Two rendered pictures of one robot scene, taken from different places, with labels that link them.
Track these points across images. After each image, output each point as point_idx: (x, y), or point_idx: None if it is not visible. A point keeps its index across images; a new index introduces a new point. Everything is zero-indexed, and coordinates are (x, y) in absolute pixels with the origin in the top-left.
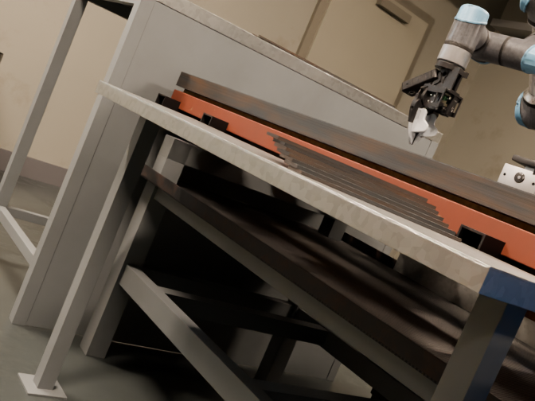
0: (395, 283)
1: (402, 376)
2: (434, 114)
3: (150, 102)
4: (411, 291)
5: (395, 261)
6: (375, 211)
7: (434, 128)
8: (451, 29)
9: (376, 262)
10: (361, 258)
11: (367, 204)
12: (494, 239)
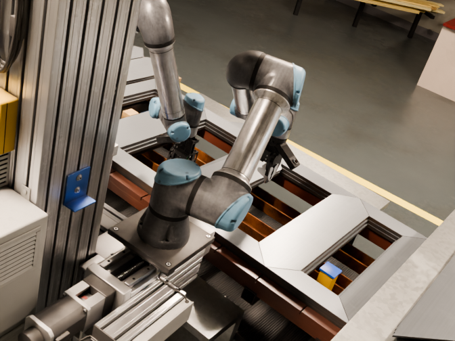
0: (221, 270)
1: None
2: (267, 163)
3: (358, 192)
4: (209, 266)
5: (237, 334)
6: (225, 107)
7: (261, 168)
8: (292, 116)
9: (248, 329)
10: (258, 319)
11: (230, 116)
12: None
